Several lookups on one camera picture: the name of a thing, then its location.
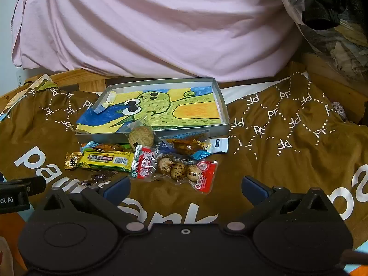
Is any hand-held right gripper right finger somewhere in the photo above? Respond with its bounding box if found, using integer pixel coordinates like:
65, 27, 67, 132
224, 176, 331, 234

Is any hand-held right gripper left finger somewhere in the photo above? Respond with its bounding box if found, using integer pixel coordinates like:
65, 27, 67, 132
43, 176, 147, 234

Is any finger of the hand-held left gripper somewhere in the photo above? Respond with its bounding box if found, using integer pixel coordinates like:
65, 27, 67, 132
0, 176, 47, 199

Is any dark candy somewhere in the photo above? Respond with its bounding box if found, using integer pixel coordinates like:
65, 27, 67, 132
80, 170, 118, 186

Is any yellow green snack bar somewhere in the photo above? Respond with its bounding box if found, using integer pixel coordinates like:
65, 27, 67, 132
78, 150, 136, 173

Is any gold snack packet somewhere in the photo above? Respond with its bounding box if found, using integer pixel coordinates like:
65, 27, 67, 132
64, 152, 83, 171

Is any small white packet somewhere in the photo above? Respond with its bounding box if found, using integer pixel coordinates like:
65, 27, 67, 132
207, 138, 229, 154

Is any round biscuit clear packet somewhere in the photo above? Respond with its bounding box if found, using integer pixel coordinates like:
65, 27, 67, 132
128, 121, 156, 150

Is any dark blue snack packet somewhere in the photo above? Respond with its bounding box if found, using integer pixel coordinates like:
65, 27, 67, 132
155, 142, 173, 156

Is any red quail egg packet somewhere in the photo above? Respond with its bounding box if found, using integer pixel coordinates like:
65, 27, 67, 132
131, 145, 218, 194

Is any grey shallow box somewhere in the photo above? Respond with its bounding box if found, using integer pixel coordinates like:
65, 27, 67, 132
75, 78, 230, 143

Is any orange cloth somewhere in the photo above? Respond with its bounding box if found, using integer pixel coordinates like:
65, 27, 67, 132
0, 215, 27, 276

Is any brown printed blanket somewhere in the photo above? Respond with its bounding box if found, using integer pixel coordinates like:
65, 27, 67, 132
0, 72, 368, 276

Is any white sheet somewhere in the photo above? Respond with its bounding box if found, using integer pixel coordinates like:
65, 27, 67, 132
221, 80, 288, 106

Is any green and white cloth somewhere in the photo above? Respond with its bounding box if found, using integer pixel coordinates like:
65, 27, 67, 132
6, 74, 58, 112

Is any small floral cloth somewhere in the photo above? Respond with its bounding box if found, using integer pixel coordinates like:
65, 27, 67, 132
331, 102, 349, 122

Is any pink cloth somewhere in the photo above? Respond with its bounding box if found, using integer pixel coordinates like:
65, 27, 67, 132
11, 0, 305, 83

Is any grey leaf print cloth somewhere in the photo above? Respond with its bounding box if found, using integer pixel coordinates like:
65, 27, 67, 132
277, 0, 368, 84

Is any black jacket sleeve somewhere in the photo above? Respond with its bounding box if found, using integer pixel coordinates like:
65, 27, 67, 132
300, 0, 350, 31

